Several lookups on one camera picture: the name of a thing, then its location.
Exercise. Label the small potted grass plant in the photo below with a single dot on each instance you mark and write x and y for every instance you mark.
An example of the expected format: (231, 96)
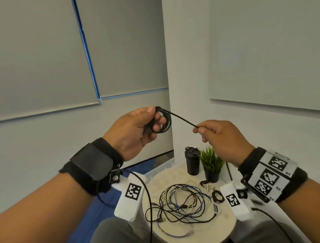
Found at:
(211, 160)

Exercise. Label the person's left forearm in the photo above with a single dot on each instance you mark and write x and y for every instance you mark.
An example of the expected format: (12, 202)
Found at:
(42, 212)

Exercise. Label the person's left hand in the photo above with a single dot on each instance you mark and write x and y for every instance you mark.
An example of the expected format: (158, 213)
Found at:
(130, 132)

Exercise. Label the person's right forearm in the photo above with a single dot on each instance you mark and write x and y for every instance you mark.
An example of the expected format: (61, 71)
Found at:
(302, 212)

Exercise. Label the person's right hand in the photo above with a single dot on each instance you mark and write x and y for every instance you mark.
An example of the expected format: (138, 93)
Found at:
(225, 140)

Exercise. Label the black marker wristband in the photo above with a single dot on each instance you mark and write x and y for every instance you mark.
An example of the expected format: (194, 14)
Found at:
(90, 162)
(250, 160)

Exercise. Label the clear plastic storage bin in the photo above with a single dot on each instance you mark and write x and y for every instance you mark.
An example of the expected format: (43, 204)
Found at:
(160, 171)

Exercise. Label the black tumbler with lid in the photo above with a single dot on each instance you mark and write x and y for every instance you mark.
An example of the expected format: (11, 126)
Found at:
(192, 162)

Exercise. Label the round white table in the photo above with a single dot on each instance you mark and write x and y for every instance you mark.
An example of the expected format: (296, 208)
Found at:
(220, 230)

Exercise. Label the person's dark trousers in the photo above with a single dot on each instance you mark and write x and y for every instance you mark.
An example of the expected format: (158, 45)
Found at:
(112, 230)

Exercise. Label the white wall whiteboard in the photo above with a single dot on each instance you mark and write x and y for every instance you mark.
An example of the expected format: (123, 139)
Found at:
(262, 50)

